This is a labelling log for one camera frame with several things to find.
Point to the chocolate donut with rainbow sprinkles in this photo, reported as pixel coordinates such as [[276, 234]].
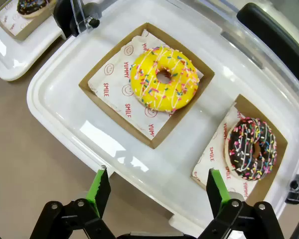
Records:
[[239, 149]]

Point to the white printed paper liner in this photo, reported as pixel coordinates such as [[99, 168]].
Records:
[[12, 22], [114, 84], [211, 161]]

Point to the chocolate glazed donut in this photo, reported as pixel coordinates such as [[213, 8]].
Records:
[[32, 7]]

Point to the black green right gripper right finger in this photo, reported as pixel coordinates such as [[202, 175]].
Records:
[[215, 194]]

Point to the white plastic display tray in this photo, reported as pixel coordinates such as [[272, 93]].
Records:
[[64, 99], [27, 54]]

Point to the yellow sprinkled donut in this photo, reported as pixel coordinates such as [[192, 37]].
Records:
[[144, 74]]

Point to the sprinkled chocolate donut in box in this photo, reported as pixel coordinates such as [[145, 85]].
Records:
[[264, 189]]

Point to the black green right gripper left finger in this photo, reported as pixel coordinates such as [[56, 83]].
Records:
[[99, 194]]

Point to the clear plastic dome lid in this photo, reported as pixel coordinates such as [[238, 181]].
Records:
[[264, 37], [61, 17]]

